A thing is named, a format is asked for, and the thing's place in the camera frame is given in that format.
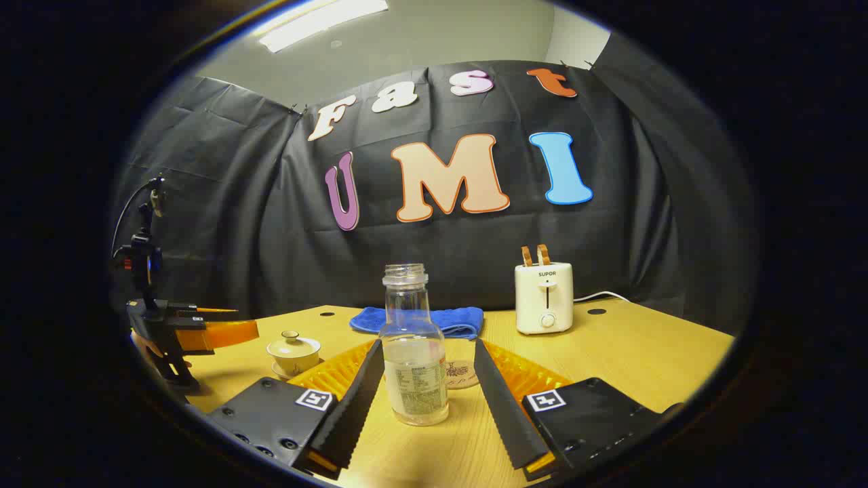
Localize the white saucer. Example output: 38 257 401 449
271 359 325 380

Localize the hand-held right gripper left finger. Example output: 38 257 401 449
205 339 385 479

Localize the blue towel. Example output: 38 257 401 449
349 306 485 340

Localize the clear plastic water bottle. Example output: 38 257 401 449
378 264 450 426

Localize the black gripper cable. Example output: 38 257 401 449
112 178 163 258

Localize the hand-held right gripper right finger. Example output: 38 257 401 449
473 339 684 482

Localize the white ceramic teacup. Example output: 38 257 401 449
267 341 322 376

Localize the white toaster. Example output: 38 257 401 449
515 262 574 336

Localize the round cork coaster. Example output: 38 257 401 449
444 359 481 390

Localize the black backdrop cloth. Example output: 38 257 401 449
112 30 757 336

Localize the ceiling light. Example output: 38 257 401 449
258 0 389 54

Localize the white teacup lid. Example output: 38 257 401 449
270 331 319 354

